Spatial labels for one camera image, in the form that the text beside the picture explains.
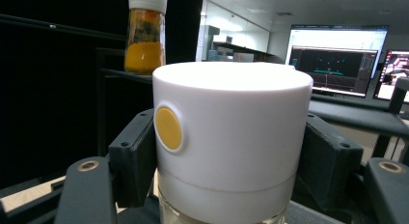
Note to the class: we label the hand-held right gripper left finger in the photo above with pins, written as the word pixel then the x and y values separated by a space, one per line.
pixel 133 159

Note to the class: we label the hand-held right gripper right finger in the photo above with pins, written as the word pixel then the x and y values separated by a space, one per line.
pixel 331 159

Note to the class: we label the black two-tier metal shelf rack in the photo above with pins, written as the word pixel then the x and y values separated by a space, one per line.
pixel 353 116

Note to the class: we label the white jar with yellow button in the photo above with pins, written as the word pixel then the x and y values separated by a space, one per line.
pixel 241 121

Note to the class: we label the orange spice jar white lid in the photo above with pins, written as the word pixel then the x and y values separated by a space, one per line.
pixel 144 56

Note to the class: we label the large computer monitor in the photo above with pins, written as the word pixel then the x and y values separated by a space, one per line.
pixel 337 60

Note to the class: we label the small computer monitor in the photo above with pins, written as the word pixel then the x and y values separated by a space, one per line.
pixel 394 72

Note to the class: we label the black curtain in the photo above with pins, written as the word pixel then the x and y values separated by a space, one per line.
pixel 64 5

